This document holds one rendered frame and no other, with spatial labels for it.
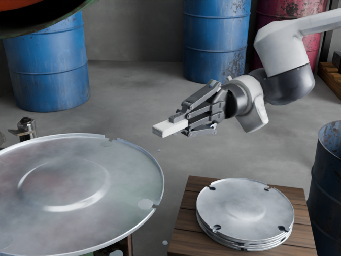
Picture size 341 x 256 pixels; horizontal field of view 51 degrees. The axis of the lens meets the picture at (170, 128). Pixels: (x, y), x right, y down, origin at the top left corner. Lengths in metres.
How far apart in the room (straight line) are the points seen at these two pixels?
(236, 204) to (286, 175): 0.93
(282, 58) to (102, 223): 0.54
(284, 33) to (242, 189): 0.57
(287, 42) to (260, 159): 1.37
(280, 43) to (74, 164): 0.50
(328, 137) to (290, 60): 0.77
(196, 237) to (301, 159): 1.25
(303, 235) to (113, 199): 0.74
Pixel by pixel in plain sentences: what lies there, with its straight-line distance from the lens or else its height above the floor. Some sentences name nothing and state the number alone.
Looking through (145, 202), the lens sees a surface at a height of 0.78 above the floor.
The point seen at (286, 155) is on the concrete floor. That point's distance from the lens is 2.22.
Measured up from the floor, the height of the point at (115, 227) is 0.78.
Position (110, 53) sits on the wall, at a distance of 3.96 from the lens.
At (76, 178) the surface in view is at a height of 0.79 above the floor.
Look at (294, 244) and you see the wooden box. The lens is 1.11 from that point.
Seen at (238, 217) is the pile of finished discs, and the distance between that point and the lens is 1.09.
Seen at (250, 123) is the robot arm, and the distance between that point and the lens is 0.85.
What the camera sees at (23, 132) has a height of 0.79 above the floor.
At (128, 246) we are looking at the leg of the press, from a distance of 0.92.
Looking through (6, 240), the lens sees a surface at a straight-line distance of 0.48.
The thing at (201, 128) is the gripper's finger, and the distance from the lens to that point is 0.77.
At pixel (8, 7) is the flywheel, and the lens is 0.85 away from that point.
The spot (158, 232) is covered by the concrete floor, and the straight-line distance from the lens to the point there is 1.60.
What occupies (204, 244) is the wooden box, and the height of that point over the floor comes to 0.35.
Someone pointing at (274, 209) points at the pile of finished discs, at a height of 0.39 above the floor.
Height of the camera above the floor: 1.09
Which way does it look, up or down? 27 degrees down
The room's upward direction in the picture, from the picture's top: straight up
